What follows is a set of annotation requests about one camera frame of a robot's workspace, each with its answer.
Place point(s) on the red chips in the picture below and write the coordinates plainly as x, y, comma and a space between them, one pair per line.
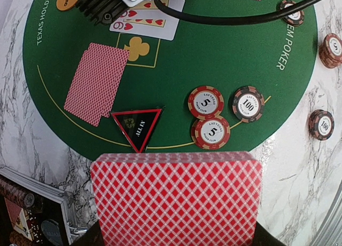
210, 131

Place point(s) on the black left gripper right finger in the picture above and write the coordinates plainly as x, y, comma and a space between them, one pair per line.
263, 238

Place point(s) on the chip row in case right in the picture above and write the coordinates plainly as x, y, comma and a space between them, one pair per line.
17, 194

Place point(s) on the orange big blind button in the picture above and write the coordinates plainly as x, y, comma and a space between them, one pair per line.
65, 5

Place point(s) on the boxed card deck in case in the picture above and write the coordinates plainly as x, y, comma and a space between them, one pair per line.
20, 220

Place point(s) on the round green poker mat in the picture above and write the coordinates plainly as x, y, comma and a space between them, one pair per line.
275, 58

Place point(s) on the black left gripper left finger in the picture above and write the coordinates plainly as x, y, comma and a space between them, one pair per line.
93, 237

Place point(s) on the black hundred chip stack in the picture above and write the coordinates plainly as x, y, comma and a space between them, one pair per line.
321, 124

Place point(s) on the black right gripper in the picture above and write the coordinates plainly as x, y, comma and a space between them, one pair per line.
102, 11

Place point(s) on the aluminium front rail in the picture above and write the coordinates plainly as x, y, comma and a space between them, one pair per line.
329, 233

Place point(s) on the aluminium poker case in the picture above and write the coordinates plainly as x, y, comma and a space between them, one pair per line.
50, 203

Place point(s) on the triangular all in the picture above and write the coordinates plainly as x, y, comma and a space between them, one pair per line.
138, 125

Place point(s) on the red playing card deck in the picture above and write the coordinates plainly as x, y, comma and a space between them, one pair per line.
177, 198

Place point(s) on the red five chip stack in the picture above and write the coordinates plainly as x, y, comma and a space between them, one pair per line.
330, 51

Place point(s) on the red dice in case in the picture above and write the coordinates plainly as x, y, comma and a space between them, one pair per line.
34, 228

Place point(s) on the face up hearts card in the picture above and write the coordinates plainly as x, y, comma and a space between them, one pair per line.
129, 23

